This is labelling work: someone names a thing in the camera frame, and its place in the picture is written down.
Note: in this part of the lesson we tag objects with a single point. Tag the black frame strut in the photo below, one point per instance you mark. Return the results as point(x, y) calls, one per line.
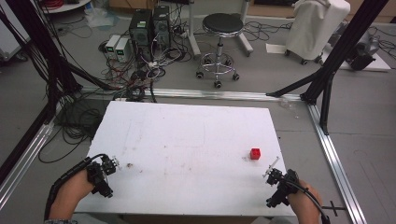
point(326, 102)

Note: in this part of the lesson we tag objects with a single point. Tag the person's right hand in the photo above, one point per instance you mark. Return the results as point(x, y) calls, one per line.
point(303, 196)

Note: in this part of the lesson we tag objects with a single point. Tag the aluminium floor rail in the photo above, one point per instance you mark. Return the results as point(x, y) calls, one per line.
point(337, 168)
point(218, 93)
point(25, 158)

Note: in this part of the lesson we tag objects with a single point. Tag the red cube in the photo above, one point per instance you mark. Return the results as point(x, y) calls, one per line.
point(255, 154)

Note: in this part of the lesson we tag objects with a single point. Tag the white sheet of paper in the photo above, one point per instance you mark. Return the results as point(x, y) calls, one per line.
point(275, 48)

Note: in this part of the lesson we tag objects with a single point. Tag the black round stool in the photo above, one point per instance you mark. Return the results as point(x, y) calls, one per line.
point(222, 24)

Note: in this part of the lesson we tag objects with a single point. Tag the white floor board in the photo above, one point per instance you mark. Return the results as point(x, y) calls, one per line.
point(379, 63)

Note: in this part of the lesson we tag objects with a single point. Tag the white round table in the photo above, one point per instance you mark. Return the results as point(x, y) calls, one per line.
point(67, 6)

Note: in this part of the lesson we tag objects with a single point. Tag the clear plastic bag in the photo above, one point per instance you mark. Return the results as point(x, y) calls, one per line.
point(99, 17)

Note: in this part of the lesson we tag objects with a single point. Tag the white power supply unit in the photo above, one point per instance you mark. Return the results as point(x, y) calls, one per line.
point(122, 49)
point(111, 45)

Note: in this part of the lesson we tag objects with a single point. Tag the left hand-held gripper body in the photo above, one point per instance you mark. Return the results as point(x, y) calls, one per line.
point(100, 182)

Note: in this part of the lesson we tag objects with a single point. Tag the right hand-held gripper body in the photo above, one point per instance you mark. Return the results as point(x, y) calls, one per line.
point(281, 186)

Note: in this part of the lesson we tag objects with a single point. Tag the person's left hand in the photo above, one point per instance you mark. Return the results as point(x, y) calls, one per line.
point(74, 189)

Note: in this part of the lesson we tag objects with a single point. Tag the black device on board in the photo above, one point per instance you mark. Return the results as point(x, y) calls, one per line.
point(362, 54)

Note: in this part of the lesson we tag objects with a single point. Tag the black low frame beam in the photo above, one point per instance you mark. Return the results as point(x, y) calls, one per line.
point(21, 146)

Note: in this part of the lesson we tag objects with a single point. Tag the black computer tower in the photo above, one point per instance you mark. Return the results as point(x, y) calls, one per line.
point(162, 26)
point(140, 28)

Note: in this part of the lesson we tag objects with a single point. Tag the white desk legs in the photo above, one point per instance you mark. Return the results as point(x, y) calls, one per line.
point(194, 40)

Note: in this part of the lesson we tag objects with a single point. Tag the white covered cart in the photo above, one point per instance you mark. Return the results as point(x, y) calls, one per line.
point(314, 28)

